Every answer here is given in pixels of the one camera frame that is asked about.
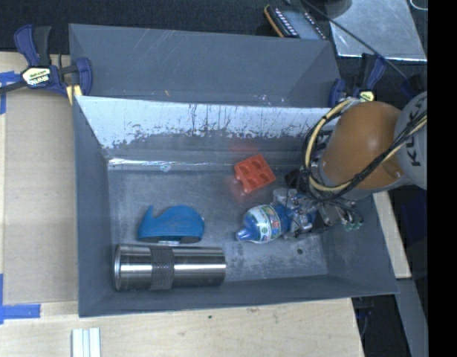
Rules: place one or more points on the shiny steel cylinder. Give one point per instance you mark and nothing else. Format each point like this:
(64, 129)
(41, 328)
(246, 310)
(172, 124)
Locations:
(198, 266)

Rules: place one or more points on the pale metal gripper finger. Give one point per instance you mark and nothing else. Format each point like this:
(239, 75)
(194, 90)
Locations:
(293, 198)
(303, 224)

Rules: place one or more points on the grey metal bin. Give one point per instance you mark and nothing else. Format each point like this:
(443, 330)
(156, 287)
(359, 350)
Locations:
(198, 73)

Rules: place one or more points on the blue printed baby bottle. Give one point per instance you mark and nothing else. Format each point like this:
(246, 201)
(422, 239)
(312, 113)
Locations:
(263, 223)

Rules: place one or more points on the blue whale toy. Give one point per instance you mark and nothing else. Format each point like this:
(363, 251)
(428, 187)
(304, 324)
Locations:
(172, 223)

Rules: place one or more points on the orange waffle block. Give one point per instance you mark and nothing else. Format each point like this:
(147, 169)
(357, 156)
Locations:
(255, 173)

